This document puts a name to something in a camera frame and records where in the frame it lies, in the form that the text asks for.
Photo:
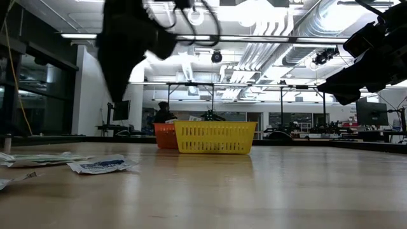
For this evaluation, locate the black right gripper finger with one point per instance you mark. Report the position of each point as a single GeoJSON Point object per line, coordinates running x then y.
{"type": "Point", "coordinates": [346, 81]}

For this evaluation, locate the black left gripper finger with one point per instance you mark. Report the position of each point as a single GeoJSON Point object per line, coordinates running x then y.
{"type": "Point", "coordinates": [125, 76]}
{"type": "Point", "coordinates": [113, 76]}

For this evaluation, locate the black computer monitor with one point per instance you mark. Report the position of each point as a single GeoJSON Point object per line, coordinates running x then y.
{"type": "Point", "coordinates": [122, 110]}
{"type": "Point", "coordinates": [372, 113]}

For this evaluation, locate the person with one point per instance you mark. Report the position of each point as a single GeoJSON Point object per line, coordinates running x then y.
{"type": "Point", "coordinates": [163, 114]}

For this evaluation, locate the black metal gantry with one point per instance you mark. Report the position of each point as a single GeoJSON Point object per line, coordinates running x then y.
{"type": "Point", "coordinates": [190, 83]}

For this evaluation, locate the orange plastic basket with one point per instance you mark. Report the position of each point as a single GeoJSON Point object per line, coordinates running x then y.
{"type": "Point", "coordinates": [163, 136]}

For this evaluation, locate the black overhead crossbeam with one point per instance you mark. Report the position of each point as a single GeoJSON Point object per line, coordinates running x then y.
{"type": "Point", "coordinates": [270, 38]}

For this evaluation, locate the yellow plastic basket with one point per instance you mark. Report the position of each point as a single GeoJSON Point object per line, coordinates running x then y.
{"type": "Point", "coordinates": [214, 136]}

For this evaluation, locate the black ceiling camera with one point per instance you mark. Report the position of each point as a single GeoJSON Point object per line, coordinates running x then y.
{"type": "Point", "coordinates": [324, 56]}
{"type": "Point", "coordinates": [217, 56]}

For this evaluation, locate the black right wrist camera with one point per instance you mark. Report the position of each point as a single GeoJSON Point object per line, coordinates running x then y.
{"type": "Point", "coordinates": [362, 39]}

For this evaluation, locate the black aluminium table frame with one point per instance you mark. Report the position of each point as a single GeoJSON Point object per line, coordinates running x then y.
{"type": "Point", "coordinates": [95, 139]}

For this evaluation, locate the small grey post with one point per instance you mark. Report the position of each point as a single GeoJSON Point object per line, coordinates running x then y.
{"type": "Point", "coordinates": [7, 143]}

